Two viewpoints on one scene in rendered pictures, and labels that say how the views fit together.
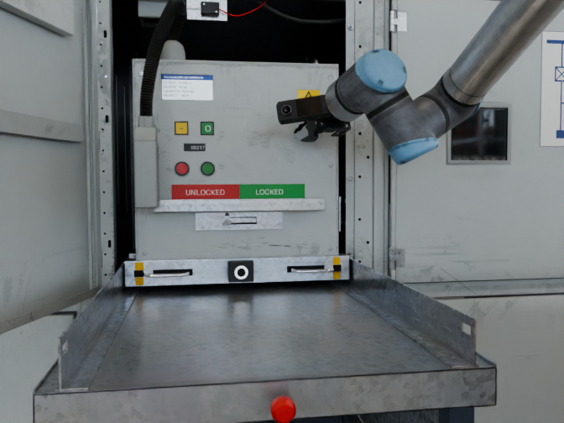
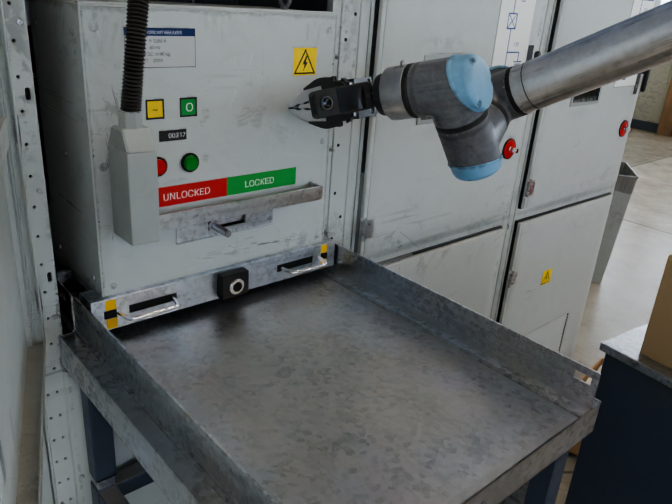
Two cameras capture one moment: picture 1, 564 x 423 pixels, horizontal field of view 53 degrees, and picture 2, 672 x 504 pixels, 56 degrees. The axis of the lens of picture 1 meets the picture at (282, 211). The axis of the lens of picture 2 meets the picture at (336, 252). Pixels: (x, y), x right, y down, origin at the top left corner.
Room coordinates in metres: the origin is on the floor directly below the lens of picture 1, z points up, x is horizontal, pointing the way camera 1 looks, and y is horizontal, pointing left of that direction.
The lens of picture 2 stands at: (0.32, 0.54, 1.43)
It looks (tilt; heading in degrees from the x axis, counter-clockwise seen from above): 23 degrees down; 326
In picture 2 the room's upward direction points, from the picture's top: 4 degrees clockwise
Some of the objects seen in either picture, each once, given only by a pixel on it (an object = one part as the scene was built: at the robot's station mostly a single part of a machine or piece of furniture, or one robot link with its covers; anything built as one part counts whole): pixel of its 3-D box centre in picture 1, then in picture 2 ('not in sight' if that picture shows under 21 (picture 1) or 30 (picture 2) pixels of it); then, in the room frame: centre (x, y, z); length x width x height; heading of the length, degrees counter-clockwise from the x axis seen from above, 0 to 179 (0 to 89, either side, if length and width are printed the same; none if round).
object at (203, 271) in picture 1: (239, 268); (223, 277); (1.37, 0.10, 0.89); 0.54 x 0.05 x 0.06; 99
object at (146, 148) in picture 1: (147, 167); (133, 183); (1.26, 0.30, 1.14); 0.08 x 0.05 x 0.17; 9
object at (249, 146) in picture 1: (239, 164); (227, 153); (1.36, 0.10, 1.15); 0.48 x 0.01 x 0.48; 99
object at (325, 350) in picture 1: (253, 331); (319, 381); (1.07, 0.06, 0.82); 0.68 x 0.62 x 0.06; 9
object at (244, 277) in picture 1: (241, 271); (233, 283); (1.33, 0.10, 0.90); 0.06 x 0.03 x 0.05; 99
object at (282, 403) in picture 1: (282, 406); not in sight; (0.71, 0.00, 0.82); 0.04 x 0.03 x 0.03; 9
